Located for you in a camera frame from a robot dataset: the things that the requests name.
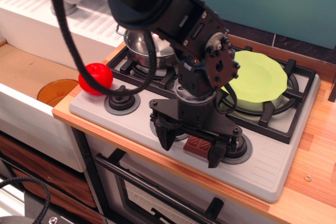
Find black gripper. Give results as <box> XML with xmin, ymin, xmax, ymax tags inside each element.
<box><xmin>149</xmin><ymin>99</ymin><xmax>243</xmax><ymax>168</ymax></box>

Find black braided foreground cable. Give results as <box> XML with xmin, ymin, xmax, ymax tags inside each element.
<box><xmin>0</xmin><ymin>176</ymin><xmax>50</xmax><ymax>224</ymax></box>

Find black left stove knob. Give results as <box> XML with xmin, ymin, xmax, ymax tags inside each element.
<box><xmin>104</xmin><ymin>94</ymin><xmax>141</xmax><ymax>116</ymax></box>

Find black oven door handle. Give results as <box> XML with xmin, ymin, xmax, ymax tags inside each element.
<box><xmin>94</xmin><ymin>149</ymin><xmax>224</xmax><ymax>223</ymax></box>

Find stainless steel pot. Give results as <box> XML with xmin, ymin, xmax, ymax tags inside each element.
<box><xmin>116</xmin><ymin>25</ymin><xmax>178</xmax><ymax>69</ymax></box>

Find brown chocolate bar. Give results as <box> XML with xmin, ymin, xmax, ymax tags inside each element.
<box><xmin>183</xmin><ymin>136</ymin><xmax>211</xmax><ymax>159</ymax></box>

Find wooden drawer fronts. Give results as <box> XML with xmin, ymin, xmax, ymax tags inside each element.
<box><xmin>1</xmin><ymin>132</ymin><xmax>103</xmax><ymax>224</ymax></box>

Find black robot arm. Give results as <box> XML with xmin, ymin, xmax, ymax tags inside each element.
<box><xmin>108</xmin><ymin>0</ymin><xmax>242</xmax><ymax>168</ymax></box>

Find black left burner grate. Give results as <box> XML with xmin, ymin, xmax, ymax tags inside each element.
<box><xmin>107</xmin><ymin>47</ymin><xmax>187</xmax><ymax>101</ymax></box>

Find black burner grate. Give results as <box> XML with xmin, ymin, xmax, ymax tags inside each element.
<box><xmin>227</xmin><ymin>57</ymin><xmax>317</xmax><ymax>144</ymax></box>
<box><xmin>107</xmin><ymin>47</ymin><xmax>187</xmax><ymax>101</ymax></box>

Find black right burner grate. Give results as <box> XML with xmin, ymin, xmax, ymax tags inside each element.
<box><xmin>227</xmin><ymin>57</ymin><xmax>317</xmax><ymax>144</ymax></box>

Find white toy sink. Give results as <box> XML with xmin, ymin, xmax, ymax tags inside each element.
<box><xmin>1</xmin><ymin>0</ymin><xmax>124</xmax><ymax>172</ymax></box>

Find grey toy stove top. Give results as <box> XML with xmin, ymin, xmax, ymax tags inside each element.
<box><xmin>68</xmin><ymin>47</ymin><xmax>321</xmax><ymax>204</ymax></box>

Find black middle stove knob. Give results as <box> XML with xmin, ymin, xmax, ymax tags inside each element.
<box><xmin>150</xmin><ymin>117</ymin><xmax>190</xmax><ymax>142</ymax></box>

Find black right stove knob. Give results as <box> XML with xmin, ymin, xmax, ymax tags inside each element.
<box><xmin>222</xmin><ymin>134</ymin><xmax>253</xmax><ymax>165</ymax></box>

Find red toy apple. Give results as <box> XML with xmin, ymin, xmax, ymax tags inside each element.
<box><xmin>78</xmin><ymin>63</ymin><xmax>113</xmax><ymax>96</ymax></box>

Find toy oven door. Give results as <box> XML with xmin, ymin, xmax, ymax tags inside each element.
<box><xmin>86</xmin><ymin>135</ymin><xmax>273</xmax><ymax>223</ymax></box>

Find black stove knob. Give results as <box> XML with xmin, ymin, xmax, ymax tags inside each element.
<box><xmin>104</xmin><ymin>94</ymin><xmax>141</xmax><ymax>116</ymax></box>
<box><xmin>150</xmin><ymin>117</ymin><xmax>190</xmax><ymax>142</ymax></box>
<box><xmin>222</xmin><ymin>134</ymin><xmax>253</xmax><ymax>165</ymax></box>

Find light green plate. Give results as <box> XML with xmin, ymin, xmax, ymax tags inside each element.
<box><xmin>229</xmin><ymin>50</ymin><xmax>288</xmax><ymax>103</ymax></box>

